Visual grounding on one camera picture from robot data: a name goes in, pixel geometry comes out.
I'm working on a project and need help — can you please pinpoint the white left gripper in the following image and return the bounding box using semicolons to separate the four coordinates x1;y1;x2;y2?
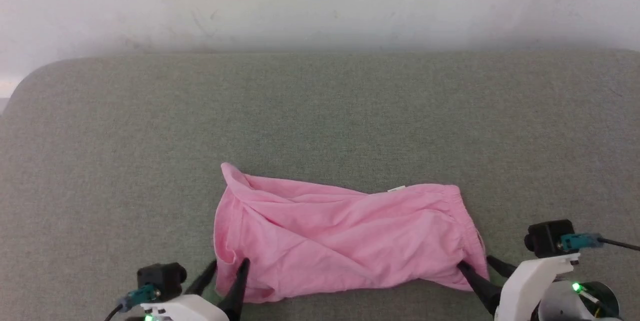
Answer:
141;257;251;321

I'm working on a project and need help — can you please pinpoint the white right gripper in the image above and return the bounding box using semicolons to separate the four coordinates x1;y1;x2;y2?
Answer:
457;253;582;321

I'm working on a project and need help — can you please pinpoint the black cable with teal plug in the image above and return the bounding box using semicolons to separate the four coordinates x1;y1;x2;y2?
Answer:
104;284;162;321
560;233;640;252

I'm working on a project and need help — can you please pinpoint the pink cloth garment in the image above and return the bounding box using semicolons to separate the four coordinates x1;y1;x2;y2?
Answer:
213;162;490;304

